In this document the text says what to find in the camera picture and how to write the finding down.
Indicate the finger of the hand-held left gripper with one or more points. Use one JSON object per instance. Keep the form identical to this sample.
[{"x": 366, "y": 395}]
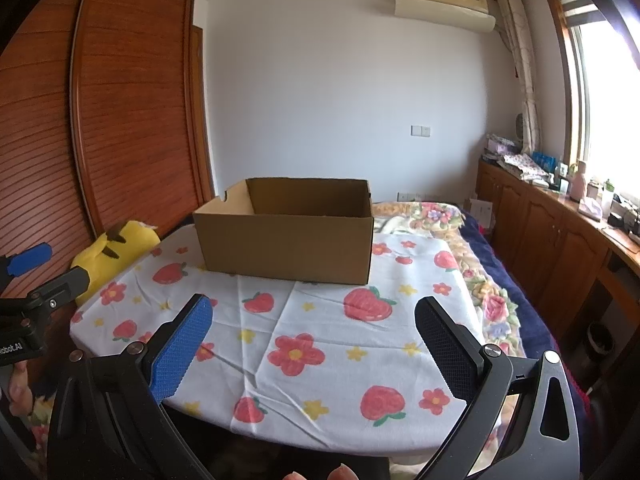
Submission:
[
  {"x": 31, "y": 259},
  {"x": 67, "y": 285}
]

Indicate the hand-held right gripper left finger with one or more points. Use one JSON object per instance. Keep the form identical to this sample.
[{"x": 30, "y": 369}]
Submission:
[{"x": 182, "y": 345}]

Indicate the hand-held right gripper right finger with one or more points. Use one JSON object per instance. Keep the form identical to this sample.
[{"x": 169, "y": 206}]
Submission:
[{"x": 445, "y": 345}]

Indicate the brown cardboard box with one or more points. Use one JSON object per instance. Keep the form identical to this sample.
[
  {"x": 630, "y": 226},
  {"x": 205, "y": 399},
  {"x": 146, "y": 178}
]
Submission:
[{"x": 285, "y": 245}]

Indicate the person's left hand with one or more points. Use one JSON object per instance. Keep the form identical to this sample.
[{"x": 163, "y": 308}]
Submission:
[{"x": 20, "y": 390}]

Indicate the person's right hand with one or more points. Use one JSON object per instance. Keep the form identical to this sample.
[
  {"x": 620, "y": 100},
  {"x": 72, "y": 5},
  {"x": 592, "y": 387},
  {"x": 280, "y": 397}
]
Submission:
[{"x": 344, "y": 474}]

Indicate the yellow plush toy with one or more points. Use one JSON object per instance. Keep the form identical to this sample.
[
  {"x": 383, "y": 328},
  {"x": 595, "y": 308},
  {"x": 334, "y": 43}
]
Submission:
[{"x": 115, "y": 250}]

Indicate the strawberry printed tablecloth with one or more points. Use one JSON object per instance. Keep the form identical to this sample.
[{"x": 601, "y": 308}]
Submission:
[{"x": 320, "y": 320}]

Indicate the white carton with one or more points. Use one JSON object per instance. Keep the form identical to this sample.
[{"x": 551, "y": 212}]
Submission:
[{"x": 480, "y": 210}]

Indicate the wooden low cabinet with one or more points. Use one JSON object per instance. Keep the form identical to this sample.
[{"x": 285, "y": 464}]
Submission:
[{"x": 545, "y": 230}]

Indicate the black waste bin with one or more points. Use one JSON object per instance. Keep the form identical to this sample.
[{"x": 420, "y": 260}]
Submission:
[{"x": 600, "y": 340}]

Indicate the wooden slatted wardrobe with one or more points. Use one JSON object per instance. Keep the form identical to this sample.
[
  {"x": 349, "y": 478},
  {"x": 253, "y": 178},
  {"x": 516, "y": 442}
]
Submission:
[{"x": 135, "y": 110}]

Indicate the tissue pack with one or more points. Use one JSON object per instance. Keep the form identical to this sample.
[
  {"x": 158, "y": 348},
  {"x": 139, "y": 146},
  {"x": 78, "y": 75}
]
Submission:
[{"x": 591, "y": 208}]

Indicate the blue boxes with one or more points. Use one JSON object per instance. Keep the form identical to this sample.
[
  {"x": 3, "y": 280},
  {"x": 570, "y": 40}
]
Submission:
[{"x": 543, "y": 160}]

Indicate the pink bottle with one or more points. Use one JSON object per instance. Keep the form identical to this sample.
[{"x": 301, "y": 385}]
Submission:
[{"x": 580, "y": 182}]

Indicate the white bottle green cap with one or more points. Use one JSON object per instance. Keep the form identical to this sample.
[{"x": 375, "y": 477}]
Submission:
[{"x": 606, "y": 200}]

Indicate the black device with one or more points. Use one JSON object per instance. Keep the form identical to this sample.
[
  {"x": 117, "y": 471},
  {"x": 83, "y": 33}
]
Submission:
[{"x": 622, "y": 215}]

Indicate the small grey fan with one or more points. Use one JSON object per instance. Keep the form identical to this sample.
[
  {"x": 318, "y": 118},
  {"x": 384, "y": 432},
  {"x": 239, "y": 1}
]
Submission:
[{"x": 520, "y": 127}]

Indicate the patterned curtain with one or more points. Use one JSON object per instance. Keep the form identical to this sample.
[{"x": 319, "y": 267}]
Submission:
[{"x": 525, "y": 70}]

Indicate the wooden framed window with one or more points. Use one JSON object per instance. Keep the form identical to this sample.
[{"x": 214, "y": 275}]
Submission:
[{"x": 605, "y": 100}]

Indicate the white wall socket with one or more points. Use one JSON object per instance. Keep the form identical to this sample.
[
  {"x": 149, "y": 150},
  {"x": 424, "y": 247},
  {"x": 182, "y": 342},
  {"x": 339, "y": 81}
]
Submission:
[{"x": 410, "y": 195}]

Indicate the white wall switch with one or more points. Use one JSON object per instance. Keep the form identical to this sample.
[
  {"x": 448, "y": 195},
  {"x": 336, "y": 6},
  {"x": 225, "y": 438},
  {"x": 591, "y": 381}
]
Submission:
[{"x": 421, "y": 130}]

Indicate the wall air conditioner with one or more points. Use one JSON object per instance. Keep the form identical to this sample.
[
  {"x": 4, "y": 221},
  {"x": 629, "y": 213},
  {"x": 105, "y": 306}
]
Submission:
[{"x": 445, "y": 5}]

